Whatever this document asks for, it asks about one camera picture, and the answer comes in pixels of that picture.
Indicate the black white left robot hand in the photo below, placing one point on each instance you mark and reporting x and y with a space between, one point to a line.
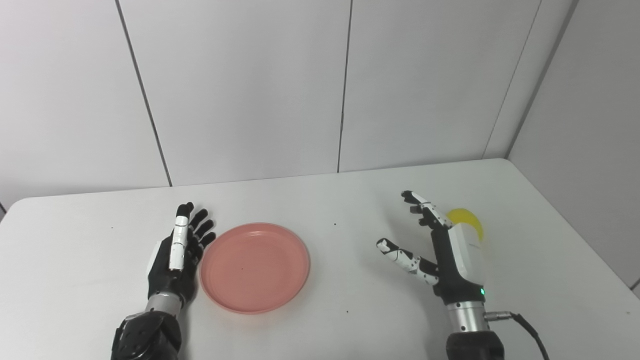
167 280

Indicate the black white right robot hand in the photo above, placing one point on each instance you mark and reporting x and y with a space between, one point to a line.
462 265

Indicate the yellow lemon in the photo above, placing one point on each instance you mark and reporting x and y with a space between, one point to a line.
470 217

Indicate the pink plastic plate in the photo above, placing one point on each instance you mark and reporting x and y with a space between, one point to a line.
255 267

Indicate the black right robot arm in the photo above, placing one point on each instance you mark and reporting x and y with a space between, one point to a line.
472 340

